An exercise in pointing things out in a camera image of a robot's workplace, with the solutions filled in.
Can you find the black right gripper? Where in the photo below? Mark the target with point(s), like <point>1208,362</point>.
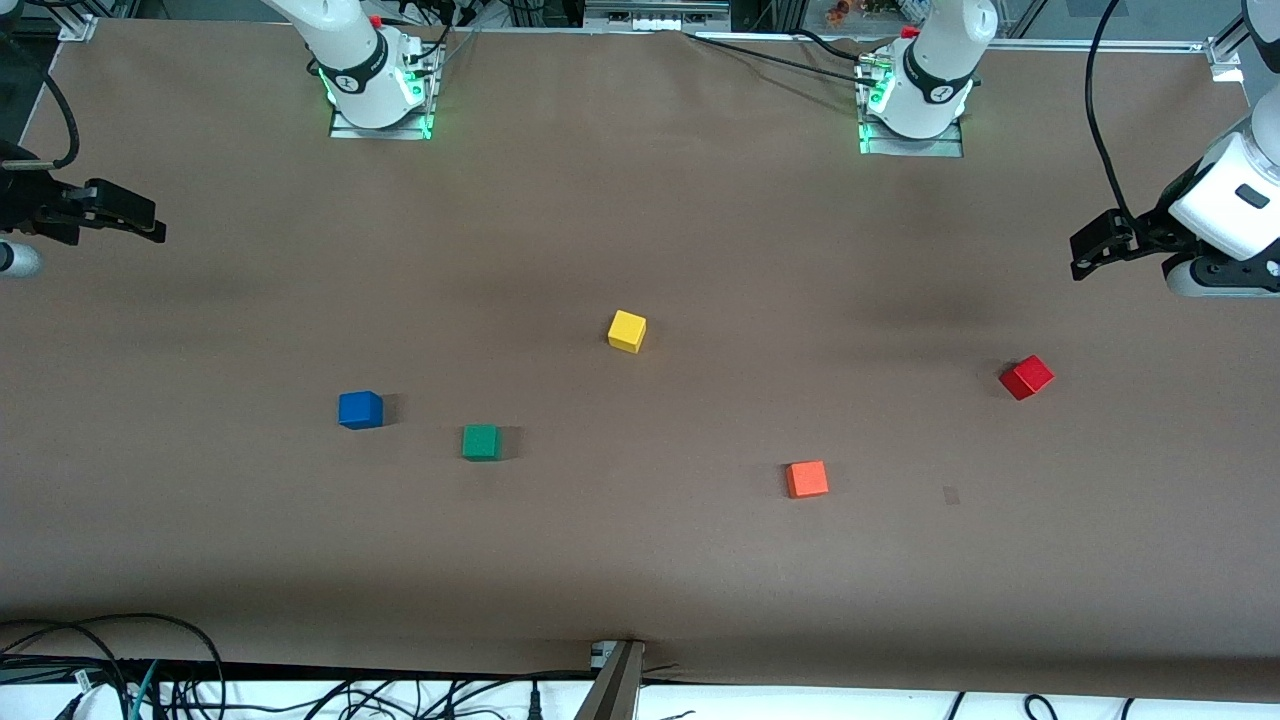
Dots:
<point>28,208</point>

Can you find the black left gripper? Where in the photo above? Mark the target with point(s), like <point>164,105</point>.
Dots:
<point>1152,228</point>

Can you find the red wooden cube block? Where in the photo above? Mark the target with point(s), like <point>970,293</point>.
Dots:
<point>1025,378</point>

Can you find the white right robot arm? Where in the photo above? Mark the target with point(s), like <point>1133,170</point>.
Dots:
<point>350,60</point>

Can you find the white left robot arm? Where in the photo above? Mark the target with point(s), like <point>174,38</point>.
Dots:
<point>935,80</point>

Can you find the blue wooden cube block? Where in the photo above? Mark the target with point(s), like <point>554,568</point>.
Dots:
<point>360,411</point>

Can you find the orange wooden cube block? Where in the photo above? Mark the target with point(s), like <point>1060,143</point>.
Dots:
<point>806,479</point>

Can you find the green wooden cube block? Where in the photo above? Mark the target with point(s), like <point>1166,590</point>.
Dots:
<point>481,442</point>

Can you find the yellow wooden cube block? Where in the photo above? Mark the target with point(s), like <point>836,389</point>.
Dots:
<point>627,330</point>

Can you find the grey metal power strip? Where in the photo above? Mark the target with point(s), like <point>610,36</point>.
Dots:
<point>655,15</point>

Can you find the aluminium corner bracket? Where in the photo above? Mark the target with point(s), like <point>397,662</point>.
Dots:
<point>1226,60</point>
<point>80,28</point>

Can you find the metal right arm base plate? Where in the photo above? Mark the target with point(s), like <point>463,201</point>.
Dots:
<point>425,110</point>

